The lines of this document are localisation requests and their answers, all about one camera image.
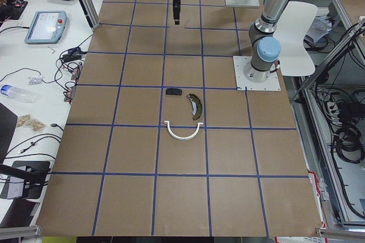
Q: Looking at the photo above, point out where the white plastic chair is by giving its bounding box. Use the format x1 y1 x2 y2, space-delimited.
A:
274 1 318 76

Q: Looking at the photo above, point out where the aluminium cage frame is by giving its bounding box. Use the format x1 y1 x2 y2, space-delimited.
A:
291 0 364 231

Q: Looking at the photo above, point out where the clear plastic water bottle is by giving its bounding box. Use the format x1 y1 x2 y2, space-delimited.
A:
1 84 38 103

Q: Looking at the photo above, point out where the black brake pad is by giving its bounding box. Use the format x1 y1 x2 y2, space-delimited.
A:
165 88 183 96

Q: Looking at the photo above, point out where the bag of wooden pieces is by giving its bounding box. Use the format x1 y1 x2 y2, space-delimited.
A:
16 115 45 132

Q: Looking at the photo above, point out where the silver blister pack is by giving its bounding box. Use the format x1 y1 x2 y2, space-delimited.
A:
28 75 43 86

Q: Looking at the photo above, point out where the white curved plastic bracket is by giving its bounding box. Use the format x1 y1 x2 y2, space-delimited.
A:
163 121 205 141

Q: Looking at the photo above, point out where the black usb hub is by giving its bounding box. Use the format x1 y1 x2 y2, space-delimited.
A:
61 48 84 63

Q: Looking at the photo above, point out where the green brake shoe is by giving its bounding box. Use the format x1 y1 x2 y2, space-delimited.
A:
186 93 202 120

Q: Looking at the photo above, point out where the near blue teach pendant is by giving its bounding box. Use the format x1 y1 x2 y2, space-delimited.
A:
25 11 67 44

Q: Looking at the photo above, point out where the bundle of black cables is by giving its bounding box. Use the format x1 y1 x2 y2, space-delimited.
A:
330 103 365 165

